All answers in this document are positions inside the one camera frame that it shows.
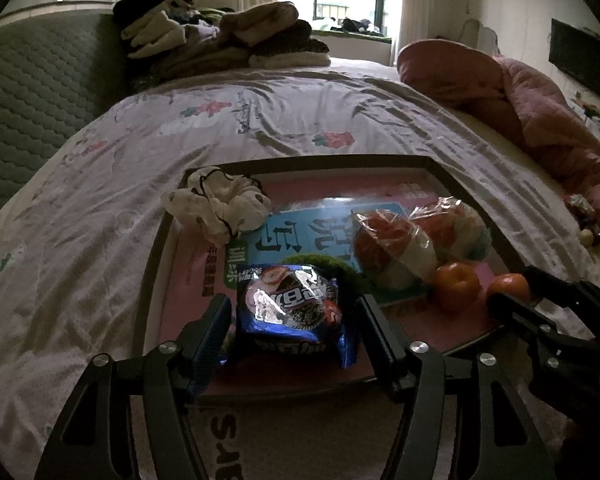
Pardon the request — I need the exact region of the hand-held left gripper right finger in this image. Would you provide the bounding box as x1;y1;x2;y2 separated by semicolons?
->
355;294;558;480

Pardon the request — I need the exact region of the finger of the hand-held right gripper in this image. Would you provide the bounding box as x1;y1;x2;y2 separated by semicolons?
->
522;265;600;331
487;291;581;358

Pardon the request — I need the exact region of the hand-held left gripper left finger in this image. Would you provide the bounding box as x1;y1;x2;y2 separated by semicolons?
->
34;292;232;480

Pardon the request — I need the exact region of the orange tangerine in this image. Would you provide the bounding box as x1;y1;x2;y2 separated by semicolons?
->
487;272;533;306
434;261;482;313

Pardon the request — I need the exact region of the shallow cardboard box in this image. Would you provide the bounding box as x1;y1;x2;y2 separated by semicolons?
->
130;154;536;403

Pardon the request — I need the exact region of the green fluffy ring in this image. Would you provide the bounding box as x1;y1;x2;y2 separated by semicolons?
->
275;251;363;293

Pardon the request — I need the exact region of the orange white snack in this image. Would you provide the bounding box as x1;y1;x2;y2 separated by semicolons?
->
351;210;438;291

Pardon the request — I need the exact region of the blue cookie packet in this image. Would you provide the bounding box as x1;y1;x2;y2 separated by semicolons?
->
217;263;358;370

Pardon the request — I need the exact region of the orange blue snack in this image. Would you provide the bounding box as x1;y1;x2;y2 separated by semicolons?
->
412;196;492;266

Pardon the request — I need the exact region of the white spotted drawstring pouch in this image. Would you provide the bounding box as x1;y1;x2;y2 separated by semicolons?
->
161;165;272;246

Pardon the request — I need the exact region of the small plush toy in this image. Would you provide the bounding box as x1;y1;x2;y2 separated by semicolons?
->
562;192;600;248

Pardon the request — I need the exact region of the pink quilt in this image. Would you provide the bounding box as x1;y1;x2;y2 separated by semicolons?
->
396;39;600;256

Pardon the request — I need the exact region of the strawberry print bedsheet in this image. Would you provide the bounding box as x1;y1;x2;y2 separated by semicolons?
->
0;55;600;480

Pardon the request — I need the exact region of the white scalloped furniture piece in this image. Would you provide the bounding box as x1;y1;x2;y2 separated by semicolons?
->
462;19;498;53

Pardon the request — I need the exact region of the olive folded garment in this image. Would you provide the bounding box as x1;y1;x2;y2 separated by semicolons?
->
145;42;253;81

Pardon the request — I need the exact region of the white folded cloth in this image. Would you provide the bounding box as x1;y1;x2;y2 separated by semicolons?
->
249;50;332;68

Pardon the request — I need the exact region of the grey quilted headboard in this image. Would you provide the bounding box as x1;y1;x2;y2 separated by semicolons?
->
0;10;131;236

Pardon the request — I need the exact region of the dark knitted garment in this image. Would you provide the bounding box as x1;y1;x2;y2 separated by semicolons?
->
252;20;331;56

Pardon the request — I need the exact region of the dark cloth bundle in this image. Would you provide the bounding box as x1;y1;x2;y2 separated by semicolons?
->
312;16;383;36

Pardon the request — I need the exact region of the brown fleece garment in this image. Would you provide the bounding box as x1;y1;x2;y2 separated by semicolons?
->
222;1;303;46

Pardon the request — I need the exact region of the black garment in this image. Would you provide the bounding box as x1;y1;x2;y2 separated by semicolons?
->
112;0;196;28

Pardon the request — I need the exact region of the black wall television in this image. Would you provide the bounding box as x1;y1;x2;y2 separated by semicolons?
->
549;18;600;103

